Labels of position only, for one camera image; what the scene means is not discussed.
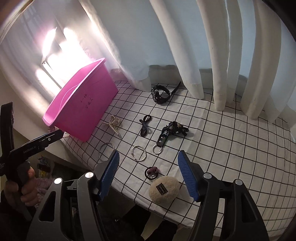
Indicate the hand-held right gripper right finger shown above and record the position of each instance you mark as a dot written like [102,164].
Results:
[187,176]

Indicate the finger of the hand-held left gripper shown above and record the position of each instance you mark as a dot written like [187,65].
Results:
[49,138]

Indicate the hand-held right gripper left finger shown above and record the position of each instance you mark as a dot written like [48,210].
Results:
[109,171]

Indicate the cream fluffy round pouch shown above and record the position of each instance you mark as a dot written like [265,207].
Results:
[161,190]

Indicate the silver bangle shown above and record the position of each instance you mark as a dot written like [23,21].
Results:
[132,153]
[107,143]

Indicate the pink plastic storage bin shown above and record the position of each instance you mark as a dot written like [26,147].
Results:
[87,97]

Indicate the person's left forearm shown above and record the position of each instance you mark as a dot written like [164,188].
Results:
[11,222]

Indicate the person's left hand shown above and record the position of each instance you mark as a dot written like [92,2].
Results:
[30,173]

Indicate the white grid bedsheet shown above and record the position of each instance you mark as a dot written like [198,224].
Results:
[219,150]

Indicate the pearl hair claw clip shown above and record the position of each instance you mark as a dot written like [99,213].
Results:
[113,121]

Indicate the purple knit slipper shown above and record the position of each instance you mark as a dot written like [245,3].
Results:
[45,187]

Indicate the window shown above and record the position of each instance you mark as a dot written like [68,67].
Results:
[49,67]

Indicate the black wrist watch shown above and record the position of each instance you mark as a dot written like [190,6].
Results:
[159,93]

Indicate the white sheer curtain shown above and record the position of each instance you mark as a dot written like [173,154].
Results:
[111,34]

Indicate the white pleated curtain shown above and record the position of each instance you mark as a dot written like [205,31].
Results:
[261,58]

